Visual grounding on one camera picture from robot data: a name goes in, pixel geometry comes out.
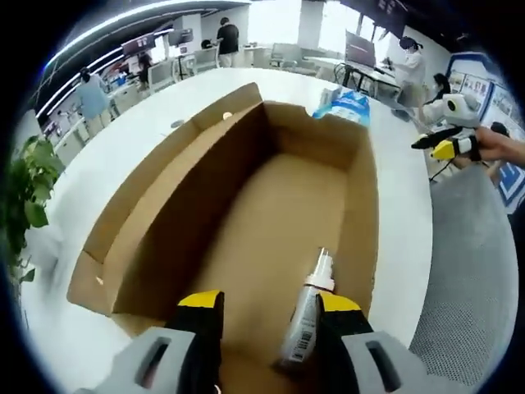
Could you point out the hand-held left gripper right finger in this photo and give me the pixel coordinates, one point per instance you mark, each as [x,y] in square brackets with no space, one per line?
[361,361]

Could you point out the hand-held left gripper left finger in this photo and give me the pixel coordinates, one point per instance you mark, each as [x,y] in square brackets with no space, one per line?
[172,357]

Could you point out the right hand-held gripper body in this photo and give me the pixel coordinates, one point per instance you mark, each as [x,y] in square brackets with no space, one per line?
[461,111]

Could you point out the white spray bottle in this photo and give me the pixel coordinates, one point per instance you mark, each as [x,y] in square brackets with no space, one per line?
[305,320]

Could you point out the blue white wipes pack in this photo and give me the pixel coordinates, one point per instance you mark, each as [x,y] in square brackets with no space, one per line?
[348,108]

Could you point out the brown cardboard shoe box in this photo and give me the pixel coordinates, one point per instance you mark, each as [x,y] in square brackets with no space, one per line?
[287,197]

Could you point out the small white box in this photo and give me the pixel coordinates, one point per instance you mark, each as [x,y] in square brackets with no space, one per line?
[330,95]

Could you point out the computer monitor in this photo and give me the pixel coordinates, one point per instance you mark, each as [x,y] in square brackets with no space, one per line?
[360,49]

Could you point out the grey mesh office chair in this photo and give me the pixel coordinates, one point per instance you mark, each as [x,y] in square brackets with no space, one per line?
[467,279]

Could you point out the green plant in white pot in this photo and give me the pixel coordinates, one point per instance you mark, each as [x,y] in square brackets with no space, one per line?
[35,189]

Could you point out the round grey table grommet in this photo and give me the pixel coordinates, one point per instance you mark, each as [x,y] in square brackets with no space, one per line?
[177,122]

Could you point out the white office chair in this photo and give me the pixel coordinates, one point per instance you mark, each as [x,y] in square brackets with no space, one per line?
[162,78]

